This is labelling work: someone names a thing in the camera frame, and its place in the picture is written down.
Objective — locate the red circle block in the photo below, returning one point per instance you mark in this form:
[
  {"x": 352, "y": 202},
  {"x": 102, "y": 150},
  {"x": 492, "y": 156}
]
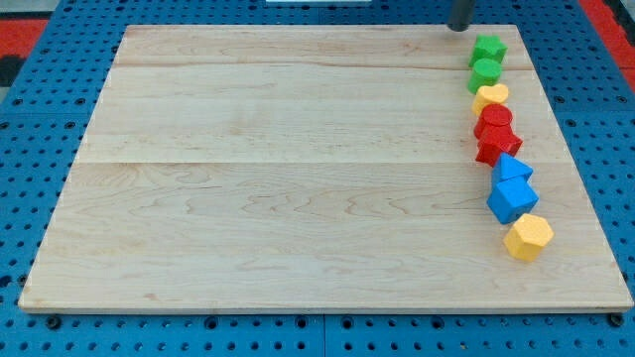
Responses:
[{"x": 492, "y": 115}]

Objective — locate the green circle block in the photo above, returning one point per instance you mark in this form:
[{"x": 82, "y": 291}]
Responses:
[{"x": 485, "y": 72}]

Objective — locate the light wooden board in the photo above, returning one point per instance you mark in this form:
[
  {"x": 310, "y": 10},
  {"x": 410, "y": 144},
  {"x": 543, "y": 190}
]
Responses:
[{"x": 311, "y": 169}]

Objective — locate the red star block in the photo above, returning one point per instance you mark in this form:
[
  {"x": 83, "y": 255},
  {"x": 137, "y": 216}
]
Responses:
[{"x": 495, "y": 141}]

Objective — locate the blue triangle block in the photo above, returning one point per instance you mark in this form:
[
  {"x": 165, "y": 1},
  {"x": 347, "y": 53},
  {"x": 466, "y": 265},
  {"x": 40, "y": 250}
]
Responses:
[{"x": 508, "y": 167}]

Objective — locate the blue cube block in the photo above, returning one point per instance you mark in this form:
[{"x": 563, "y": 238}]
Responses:
[{"x": 509, "y": 199}]

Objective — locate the green star block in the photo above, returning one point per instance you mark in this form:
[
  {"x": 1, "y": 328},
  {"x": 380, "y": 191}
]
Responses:
[{"x": 487, "y": 47}]

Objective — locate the yellow hexagon block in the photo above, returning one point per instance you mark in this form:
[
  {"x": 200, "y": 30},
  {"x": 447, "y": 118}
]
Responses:
[{"x": 528, "y": 236}]

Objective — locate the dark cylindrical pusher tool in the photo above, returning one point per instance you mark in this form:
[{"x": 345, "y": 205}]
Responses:
[{"x": 460, "y": 15}]

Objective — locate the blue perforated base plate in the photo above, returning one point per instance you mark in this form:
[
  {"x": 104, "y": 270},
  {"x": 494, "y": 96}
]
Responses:
[{"x": 48, "y": 106}]

